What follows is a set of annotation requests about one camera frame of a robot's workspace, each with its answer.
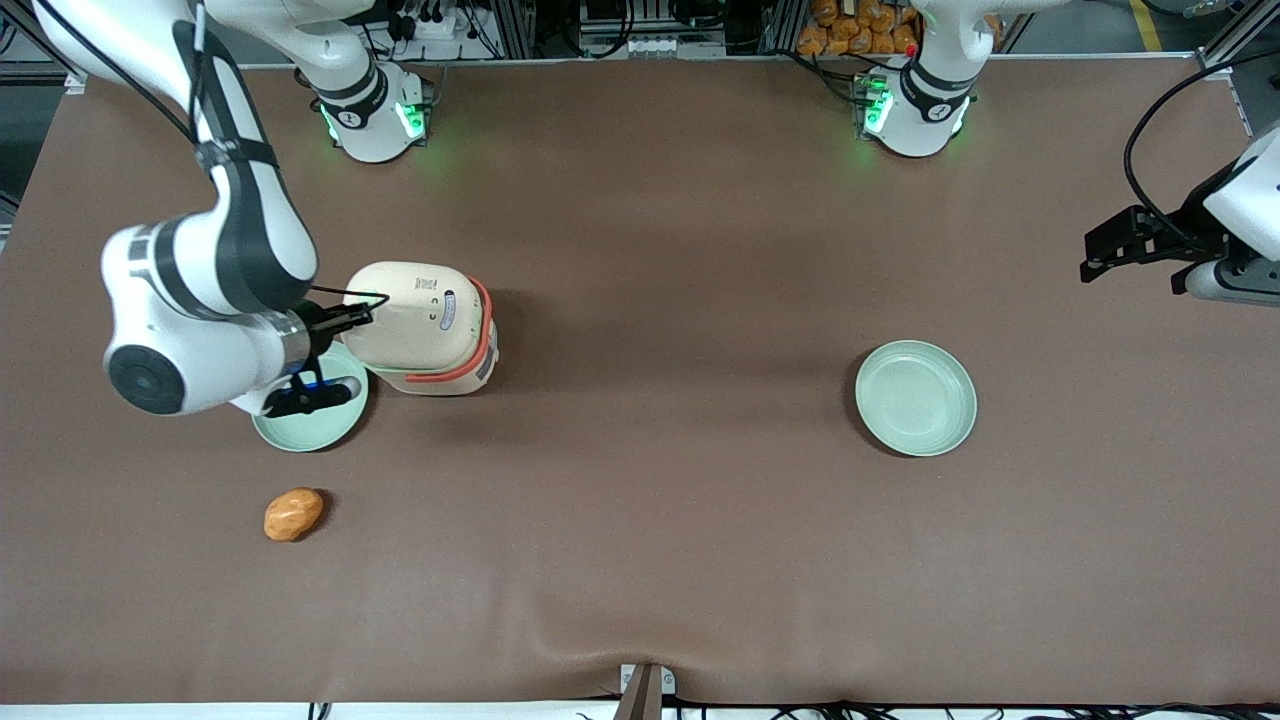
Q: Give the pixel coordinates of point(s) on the aluminium frame post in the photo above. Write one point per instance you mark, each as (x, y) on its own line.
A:
(30, 60)
(1235, 50)

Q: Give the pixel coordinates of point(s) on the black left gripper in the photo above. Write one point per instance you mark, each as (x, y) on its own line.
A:
(1186, 237)

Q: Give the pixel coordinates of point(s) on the pale green plate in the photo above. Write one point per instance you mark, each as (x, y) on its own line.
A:
(915, 398)
(320, 432)

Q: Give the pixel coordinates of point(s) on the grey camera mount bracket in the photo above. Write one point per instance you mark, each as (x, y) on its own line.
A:
(646, 692)

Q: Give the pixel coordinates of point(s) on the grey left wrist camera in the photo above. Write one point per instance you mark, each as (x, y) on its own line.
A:
(1235, 283)

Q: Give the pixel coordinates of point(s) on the white power strip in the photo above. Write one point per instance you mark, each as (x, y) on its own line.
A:
(435, 25)

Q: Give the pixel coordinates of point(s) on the brown table mat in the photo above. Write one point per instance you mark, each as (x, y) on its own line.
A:
(640, 560)

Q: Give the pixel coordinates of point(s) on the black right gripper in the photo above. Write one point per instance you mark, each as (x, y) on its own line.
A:
(319, 324)

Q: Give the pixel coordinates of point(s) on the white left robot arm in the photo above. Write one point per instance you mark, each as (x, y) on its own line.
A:
(915, 130)

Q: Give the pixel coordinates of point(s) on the orange bread roll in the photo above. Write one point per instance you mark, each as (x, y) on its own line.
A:
(293, 514)

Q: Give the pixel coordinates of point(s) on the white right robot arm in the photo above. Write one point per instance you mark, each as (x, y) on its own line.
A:
(250, 240)

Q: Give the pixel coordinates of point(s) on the bag of orange bread rolls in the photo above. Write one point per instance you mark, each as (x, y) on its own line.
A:
(860, 28)

